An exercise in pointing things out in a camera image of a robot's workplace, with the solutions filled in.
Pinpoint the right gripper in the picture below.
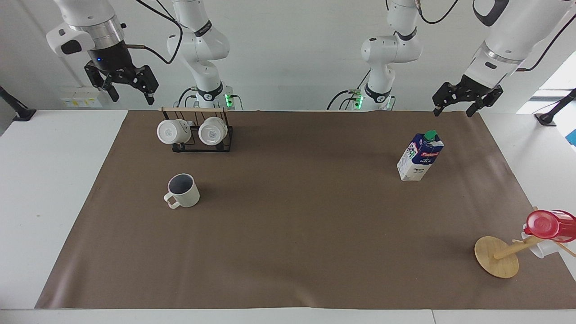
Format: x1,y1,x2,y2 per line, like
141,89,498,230
84,41,159,105

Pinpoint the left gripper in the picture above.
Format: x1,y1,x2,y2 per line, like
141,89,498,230
432,74,504,118

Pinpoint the milk carton with green cap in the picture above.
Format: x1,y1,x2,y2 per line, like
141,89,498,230
396,130,445,182

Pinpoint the red plastic cup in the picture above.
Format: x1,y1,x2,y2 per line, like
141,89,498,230
524,209,576,243

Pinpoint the white plastic cup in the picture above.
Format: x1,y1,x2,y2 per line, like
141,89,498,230
521,231,561,258

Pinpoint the black stand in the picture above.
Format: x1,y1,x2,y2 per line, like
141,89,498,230
0,85,37,122
534,88,576,127

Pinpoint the wooden mug tree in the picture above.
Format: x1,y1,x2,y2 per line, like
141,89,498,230
474,207,576,279

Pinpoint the white wall socket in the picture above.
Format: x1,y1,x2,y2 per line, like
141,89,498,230
60,89,104,109

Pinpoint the black cable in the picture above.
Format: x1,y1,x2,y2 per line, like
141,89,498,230
122,0,184,65
177,87,199,109
516,14,576,72
416,0,460,25
327,89,363,111

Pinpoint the black wire cup rack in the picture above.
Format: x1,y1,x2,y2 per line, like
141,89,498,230
161,106,234,153

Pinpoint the cream mug with handle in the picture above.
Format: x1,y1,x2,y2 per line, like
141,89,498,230
163,173,200,210

